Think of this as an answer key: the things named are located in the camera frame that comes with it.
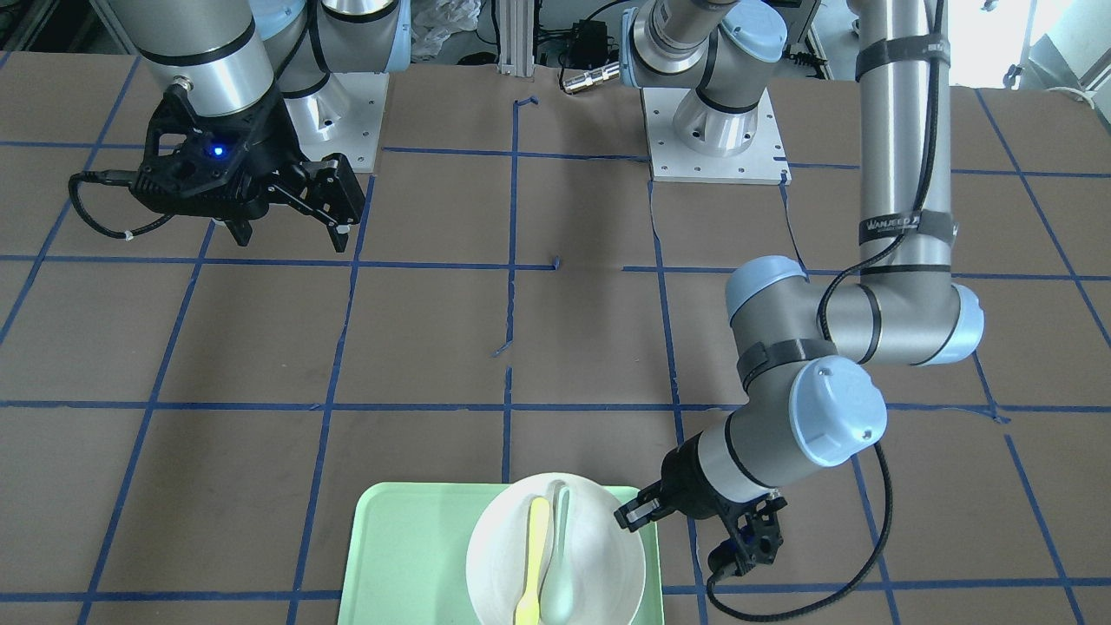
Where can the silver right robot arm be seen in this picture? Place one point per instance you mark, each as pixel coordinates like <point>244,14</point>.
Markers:
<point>208,61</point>

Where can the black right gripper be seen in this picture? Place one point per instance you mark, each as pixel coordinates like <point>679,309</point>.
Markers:
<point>274,139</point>

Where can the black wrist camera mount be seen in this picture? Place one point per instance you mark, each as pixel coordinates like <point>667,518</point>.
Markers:
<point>753,535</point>

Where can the white round plate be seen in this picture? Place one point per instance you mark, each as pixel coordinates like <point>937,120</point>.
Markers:
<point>606,562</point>

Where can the light green plastic tray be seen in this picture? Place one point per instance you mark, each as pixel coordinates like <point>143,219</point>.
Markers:
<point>408,553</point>

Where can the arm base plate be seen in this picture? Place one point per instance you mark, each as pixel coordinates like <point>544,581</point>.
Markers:
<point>345,116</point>
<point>720,148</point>

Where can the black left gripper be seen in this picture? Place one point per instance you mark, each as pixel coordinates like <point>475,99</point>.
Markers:
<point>685,476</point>

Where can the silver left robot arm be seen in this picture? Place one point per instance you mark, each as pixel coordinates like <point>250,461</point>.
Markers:
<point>810,405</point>

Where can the pale green plastic spoon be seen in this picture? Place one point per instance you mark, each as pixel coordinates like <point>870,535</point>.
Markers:
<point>557,597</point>

